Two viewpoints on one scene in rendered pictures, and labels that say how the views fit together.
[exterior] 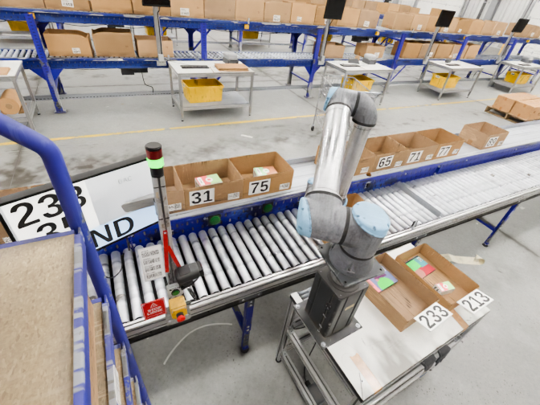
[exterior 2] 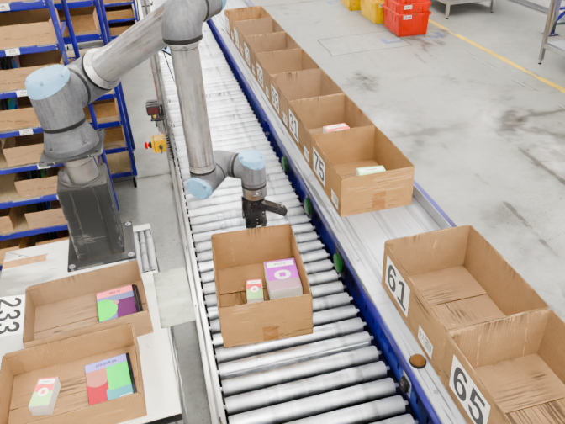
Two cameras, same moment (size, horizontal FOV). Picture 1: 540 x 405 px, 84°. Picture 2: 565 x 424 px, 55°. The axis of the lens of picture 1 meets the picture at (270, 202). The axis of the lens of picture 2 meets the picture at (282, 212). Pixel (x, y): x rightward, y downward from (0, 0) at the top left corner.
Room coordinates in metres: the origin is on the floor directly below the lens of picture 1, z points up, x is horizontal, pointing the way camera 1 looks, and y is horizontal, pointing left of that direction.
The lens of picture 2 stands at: (2.19, -1.84, 2.06)
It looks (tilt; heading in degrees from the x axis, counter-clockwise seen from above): 33 degrees down; 109
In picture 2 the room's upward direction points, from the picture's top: 3 degrees counter-clockwise
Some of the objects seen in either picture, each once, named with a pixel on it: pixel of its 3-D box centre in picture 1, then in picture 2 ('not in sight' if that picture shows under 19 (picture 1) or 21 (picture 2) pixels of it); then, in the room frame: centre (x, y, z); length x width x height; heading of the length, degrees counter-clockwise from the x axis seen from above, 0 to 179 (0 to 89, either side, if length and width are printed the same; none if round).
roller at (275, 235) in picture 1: (279, 240); (251, 230); (1.44, -0.09, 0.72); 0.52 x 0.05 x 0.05; 31
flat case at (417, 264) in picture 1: (417, 267); (110, 383); (1.32, -0.98, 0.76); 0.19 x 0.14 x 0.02; 129
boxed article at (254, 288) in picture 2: not in sight; (255, 294); (1.62, -0.52, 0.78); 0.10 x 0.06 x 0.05; 112
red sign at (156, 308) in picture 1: (161, 306); not in sight; (0.77, 0.44, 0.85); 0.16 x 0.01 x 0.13; 121
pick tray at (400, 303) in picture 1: (392, 288); (88, 309); (1.11, -0.75, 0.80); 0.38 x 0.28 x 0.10; 37
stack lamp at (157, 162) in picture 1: (154, 156); not in sight; (0.83, 0.39, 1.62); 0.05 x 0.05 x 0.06
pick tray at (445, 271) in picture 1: (433, 276); (72, 384); (1.24, -1.04, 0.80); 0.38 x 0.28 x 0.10; 35
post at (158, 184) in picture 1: (169, 262); (160, 92); (0.83, 0.39, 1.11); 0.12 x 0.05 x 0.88; 121
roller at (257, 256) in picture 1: (252, 247); (243, 205); (1.34, 0.07, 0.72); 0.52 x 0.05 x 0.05; 31
